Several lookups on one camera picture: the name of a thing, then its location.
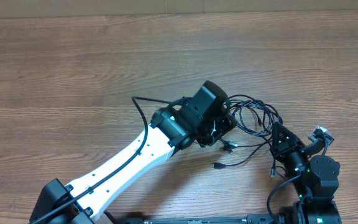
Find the black USB-C cable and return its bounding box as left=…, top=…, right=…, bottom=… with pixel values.
left=219, top=94, right=284, bottom=178

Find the black USB-A cable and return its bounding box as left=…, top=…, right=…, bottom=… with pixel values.
left=209, top=99, right=279, bottom=170

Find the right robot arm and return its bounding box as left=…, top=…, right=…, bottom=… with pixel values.
left=267, top=122, right=342, bottom=224

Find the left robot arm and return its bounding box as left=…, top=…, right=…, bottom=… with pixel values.
left=29, top=81, right=235, bottom=223

